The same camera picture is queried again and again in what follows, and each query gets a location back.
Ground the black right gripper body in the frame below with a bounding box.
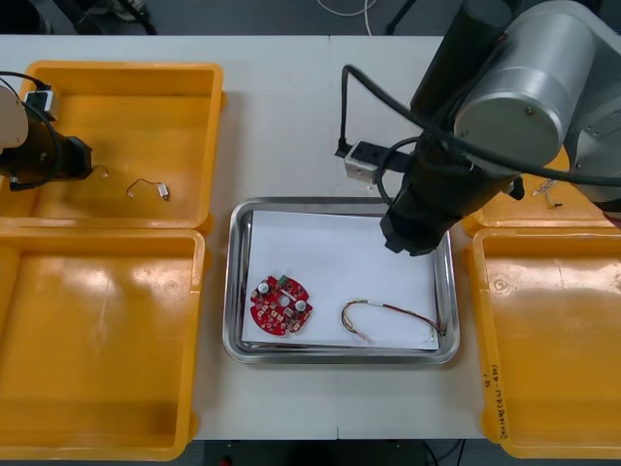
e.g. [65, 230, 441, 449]
[379, 196, 455, 257]

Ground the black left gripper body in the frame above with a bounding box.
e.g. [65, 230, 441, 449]
[60, 136, 94, 181]

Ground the yellow-orange plastic bin with handwriting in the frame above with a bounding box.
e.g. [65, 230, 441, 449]
[460, 226, 621, 460]

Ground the blue-white twisted wire harness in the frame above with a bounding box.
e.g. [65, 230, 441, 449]
[532, 176, 563, 211]

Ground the round red circuit board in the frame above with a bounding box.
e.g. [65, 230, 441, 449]
[248, 273, 314, 338]

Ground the white sheet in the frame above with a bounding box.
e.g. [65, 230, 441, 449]
[240, 209, 441, 350]

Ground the steel tray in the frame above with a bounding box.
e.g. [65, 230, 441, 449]
[222, 196, 461, 366]

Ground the multicolour wire harness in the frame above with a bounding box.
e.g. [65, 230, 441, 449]
[340, 300, 447, 347]

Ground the white cable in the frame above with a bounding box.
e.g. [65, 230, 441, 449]
[316, 0, 376, 38]

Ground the black stand leg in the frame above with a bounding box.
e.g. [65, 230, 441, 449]
[384, 0, 421, 36]

